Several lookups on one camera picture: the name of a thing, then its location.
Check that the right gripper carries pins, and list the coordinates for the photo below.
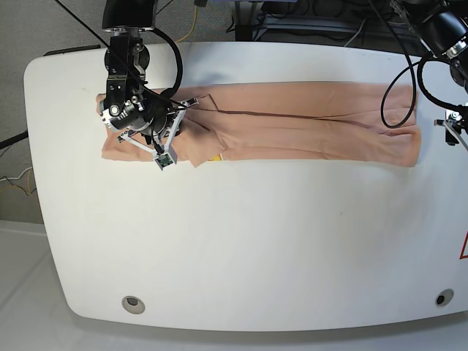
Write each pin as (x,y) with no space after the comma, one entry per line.
(152,128)

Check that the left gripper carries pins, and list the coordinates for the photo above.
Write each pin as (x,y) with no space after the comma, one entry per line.
(454,123)

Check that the peach orange T-shirt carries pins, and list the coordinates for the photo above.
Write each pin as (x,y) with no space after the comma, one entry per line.
(299,120)

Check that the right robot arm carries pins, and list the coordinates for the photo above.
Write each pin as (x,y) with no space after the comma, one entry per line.
(127,59)

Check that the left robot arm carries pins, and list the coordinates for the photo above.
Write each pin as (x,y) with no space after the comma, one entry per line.
(442,27)

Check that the red triangle warning sticker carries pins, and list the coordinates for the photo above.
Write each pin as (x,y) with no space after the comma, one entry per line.
(464,250)

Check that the black bar at left edge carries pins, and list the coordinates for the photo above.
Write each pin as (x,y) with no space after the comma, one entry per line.
(13,140)

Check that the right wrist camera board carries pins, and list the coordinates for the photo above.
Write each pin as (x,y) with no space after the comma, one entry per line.
(164,160)

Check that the aluminium frame rack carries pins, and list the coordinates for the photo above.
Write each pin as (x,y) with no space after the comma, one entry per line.
(341,22)

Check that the right table cable grommet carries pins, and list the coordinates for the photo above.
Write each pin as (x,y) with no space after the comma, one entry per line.
(444,298)

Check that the table cable grommet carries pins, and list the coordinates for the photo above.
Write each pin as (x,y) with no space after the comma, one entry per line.
(444,298)
(133,305)

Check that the left table cable grommet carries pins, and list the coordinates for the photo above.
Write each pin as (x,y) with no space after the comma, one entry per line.
(133,305)

